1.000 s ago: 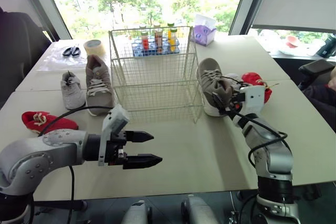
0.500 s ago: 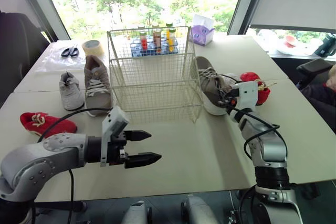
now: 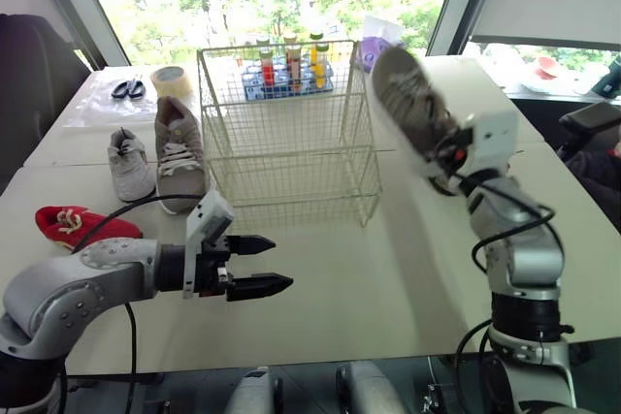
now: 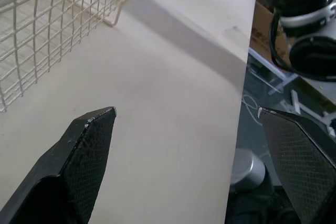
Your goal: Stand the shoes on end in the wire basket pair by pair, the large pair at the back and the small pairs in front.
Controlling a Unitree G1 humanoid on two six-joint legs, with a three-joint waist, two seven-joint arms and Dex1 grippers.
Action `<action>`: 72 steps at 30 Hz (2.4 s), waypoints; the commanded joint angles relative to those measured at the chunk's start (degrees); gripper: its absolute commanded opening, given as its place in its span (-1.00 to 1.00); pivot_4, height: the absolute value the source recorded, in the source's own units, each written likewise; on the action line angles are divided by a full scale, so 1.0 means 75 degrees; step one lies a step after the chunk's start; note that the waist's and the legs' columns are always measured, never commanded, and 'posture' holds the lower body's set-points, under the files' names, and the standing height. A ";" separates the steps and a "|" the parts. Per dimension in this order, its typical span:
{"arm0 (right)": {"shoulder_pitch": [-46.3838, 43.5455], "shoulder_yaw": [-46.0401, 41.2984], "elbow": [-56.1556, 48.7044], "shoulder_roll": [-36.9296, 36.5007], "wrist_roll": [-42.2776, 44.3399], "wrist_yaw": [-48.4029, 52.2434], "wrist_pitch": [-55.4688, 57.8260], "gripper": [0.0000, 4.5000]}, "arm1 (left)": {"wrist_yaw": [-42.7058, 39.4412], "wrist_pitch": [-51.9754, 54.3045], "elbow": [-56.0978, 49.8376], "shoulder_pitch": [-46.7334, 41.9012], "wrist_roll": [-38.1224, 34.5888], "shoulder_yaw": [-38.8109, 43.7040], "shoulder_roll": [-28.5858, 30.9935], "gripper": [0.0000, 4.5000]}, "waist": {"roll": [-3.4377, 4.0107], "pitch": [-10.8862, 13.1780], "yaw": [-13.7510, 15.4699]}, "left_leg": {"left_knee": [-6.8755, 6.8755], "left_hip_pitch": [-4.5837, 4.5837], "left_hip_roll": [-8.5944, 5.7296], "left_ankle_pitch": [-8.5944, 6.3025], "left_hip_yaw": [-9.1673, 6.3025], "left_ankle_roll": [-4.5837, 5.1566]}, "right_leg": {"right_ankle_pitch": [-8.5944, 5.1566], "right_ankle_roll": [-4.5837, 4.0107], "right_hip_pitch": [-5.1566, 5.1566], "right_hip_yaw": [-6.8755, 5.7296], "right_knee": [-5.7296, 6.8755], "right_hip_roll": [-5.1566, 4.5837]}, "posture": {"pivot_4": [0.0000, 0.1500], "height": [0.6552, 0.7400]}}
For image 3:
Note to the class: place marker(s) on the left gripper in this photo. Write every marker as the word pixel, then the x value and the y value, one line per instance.
pixel 211 264

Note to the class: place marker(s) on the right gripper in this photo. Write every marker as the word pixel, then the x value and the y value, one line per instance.
pixel 456 154

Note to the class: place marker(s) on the large grey-brown shoe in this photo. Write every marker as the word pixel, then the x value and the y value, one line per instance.
pixel 412 104
pixel 180 162

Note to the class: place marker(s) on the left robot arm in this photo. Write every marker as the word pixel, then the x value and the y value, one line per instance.
pixel 58 283

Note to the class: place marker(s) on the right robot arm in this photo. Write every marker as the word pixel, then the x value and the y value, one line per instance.
pixel 529 249

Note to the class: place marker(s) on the red bowl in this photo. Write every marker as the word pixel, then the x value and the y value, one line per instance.
pixel 547 67

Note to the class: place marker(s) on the purple tissue pack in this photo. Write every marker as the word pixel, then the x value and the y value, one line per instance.
pixel 373 45

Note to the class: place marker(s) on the black chair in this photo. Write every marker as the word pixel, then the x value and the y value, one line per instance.
pixel 34 94
pixel 594 162

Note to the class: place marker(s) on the small light grey shoe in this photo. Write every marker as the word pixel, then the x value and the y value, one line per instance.
pixel 130 169

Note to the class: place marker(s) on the test tube yellow liquid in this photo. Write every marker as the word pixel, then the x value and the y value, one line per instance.
pixel 321 65

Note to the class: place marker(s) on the small red shoe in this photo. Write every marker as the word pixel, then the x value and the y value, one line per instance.
pixel 97 230

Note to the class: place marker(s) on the blue test tube rack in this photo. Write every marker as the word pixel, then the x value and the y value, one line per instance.
pixel 281 86

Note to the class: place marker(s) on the green capped test tube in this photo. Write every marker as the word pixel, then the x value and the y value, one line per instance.
pixel 316 36
pixel 290 38
pixel 262 41

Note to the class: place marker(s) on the test tube orange liquid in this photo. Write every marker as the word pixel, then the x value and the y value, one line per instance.
pixel 293 67

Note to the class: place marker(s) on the test tube red liquid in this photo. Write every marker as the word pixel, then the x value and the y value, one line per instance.
pixel 267 70

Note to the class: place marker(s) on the roll of beige tape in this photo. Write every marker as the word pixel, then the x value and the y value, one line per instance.
pixel 172 84

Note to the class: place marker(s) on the clear plastic bag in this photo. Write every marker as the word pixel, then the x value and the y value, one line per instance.
pixel 97 108

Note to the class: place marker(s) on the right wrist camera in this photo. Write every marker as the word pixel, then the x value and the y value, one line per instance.
pixel 495 137

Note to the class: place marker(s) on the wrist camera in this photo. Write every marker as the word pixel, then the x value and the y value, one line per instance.
pixel 208 215
pixel 495 137

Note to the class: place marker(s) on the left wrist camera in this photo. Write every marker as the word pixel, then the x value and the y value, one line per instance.
pixel 208 215

